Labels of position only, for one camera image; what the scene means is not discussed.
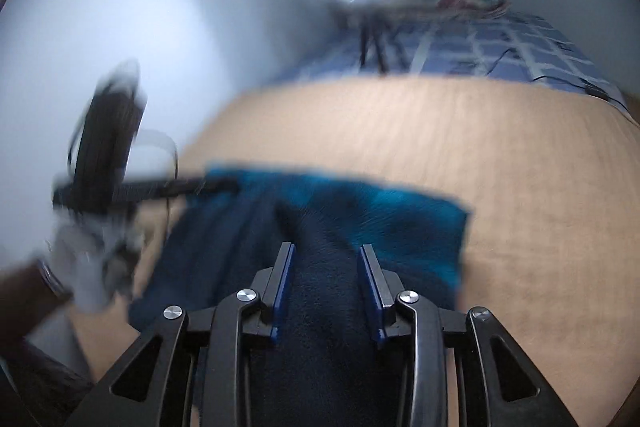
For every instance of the dark cloth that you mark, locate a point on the dark cloth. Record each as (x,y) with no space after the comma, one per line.
(35,387)

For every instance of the blue checked bedsheet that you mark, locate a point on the blue checked bedsheet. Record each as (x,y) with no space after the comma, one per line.
(500,42)

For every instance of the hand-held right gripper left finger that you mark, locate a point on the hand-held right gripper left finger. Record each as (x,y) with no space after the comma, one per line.
(281,284)

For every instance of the teal plaid flannel shirt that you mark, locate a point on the teal plaid flannel shirt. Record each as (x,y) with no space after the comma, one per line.
(325,232)

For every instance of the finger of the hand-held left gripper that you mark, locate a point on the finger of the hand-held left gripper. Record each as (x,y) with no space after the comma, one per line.
(165,188)

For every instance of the person's left forearm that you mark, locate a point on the person's left forearm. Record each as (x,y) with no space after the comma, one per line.
(22,302)

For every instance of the person's left hand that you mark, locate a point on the person's left hand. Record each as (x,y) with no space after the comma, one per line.
(85,257)

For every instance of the black tripod stand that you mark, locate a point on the black tripod stand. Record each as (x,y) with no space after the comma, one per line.
(367,42)

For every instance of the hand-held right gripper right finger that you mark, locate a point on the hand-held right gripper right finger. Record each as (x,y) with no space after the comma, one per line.
(371,294)

